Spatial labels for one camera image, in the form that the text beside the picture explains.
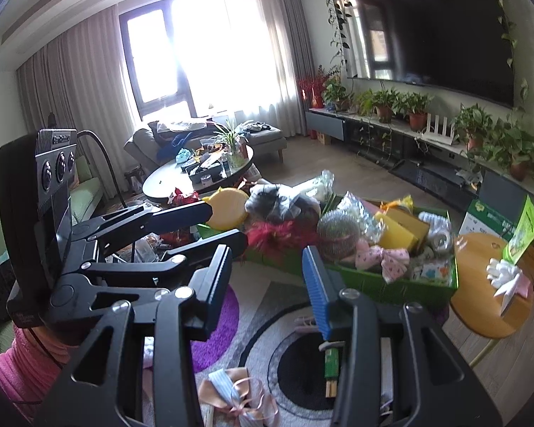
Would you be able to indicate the potted green plant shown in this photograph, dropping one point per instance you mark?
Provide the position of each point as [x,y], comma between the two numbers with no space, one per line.
[382,106]
[474,129]
[337,93]
[416,113]
[514,151]

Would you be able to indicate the spider plant in glass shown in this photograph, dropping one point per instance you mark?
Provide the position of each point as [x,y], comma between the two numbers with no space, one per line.
[233,142]

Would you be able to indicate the yellow mesh scrubber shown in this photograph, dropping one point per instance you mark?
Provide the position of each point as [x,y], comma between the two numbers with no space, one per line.
[227,209]

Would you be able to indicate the dark television cabinet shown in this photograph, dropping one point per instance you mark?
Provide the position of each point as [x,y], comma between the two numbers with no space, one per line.
[374,138]

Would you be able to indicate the round dark coffee table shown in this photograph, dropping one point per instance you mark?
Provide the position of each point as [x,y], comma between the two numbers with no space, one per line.
[169,182]

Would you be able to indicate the red flower bouquet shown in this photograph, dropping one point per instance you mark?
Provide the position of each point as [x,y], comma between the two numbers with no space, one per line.
[311,86]

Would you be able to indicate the hanging vine plant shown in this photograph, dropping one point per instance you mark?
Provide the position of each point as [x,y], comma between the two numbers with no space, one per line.
[338,22]
[514,53]

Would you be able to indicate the dark framed window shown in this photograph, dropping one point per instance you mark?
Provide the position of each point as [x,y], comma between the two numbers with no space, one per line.
[155,58]

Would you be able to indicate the dark storage tray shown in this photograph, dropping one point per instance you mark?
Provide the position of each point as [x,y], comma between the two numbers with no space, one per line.
[207,172]

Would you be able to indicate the pink polka-dot bow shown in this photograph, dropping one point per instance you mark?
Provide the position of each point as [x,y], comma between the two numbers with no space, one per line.
[382,260]

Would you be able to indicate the person's left forearm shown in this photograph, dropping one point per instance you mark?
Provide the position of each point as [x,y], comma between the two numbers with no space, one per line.
[22,360]

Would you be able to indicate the white wavy sponge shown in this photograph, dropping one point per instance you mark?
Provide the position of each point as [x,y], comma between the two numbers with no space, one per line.
[318,187]

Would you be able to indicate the beige curtain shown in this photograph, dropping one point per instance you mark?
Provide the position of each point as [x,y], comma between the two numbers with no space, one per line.
[71,75]

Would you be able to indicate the beige bow headband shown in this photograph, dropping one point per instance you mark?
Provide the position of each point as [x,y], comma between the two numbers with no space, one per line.
[236,393]

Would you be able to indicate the large black television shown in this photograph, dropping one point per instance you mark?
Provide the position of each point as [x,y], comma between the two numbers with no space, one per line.
[436,31]

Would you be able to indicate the red gift bag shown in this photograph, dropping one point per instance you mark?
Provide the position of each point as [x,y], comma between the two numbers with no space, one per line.
[184,198]

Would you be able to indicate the white hand-shaped toy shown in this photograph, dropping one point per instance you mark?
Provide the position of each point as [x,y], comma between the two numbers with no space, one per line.
[507,282]

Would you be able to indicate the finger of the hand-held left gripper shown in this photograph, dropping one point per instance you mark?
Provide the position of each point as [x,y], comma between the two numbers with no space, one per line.
[169,264]
[160,221]

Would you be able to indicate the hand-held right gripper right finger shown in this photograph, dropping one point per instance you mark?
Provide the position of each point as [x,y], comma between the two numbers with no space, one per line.
[317,291]

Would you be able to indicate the green white carton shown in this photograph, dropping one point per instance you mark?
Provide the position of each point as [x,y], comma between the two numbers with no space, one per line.
[489,218]

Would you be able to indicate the white wooden rack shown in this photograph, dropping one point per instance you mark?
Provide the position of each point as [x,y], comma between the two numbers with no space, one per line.
[437,131]

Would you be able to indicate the green snack packet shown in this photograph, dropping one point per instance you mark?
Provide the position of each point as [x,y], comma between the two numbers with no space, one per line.
[523,231]

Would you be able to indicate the white plastic clip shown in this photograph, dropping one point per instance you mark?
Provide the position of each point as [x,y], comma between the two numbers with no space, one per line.
[306,324]

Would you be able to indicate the green yellow stick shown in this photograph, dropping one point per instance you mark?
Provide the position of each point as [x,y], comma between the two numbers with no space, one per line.
[331,369]

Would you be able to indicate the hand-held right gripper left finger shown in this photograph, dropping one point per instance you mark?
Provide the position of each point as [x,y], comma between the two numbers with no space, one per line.
[218,280]

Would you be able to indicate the round wooden stool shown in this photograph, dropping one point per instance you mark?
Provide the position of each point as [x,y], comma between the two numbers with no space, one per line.
[485,302]

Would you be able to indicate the white sheer curtain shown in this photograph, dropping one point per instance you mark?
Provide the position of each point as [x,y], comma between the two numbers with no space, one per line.
[258,53]

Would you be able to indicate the grey printed cloth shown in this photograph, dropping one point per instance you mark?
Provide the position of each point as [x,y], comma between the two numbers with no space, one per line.
[280,202]

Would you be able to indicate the red feather cardboard roll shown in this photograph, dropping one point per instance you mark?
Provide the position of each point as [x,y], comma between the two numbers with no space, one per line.
[280,238]

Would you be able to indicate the silver scouring ball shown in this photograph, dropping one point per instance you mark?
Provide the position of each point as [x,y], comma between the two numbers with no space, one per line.
[338,235]

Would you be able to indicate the grey sofa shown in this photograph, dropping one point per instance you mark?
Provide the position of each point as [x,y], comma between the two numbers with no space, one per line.
[267,138]

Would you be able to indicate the yellow floor box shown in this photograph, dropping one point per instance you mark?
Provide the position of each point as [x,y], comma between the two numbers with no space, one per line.
[324,138]

